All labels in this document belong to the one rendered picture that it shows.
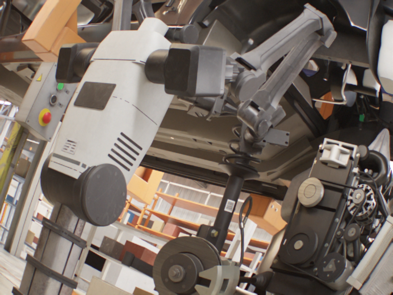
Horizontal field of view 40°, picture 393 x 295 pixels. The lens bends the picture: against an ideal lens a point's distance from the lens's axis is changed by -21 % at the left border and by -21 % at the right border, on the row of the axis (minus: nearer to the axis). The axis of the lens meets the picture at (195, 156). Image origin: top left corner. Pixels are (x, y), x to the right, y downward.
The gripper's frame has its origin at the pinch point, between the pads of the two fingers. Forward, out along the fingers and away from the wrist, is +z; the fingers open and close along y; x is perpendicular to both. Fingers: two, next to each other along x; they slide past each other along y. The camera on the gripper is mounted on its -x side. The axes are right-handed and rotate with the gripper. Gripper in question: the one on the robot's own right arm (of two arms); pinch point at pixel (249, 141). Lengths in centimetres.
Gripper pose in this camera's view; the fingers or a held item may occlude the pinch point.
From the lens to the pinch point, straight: 204.0
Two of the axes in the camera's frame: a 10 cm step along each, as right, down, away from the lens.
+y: 1.6, -9.7, 1.8
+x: -9.9, -1.7, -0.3
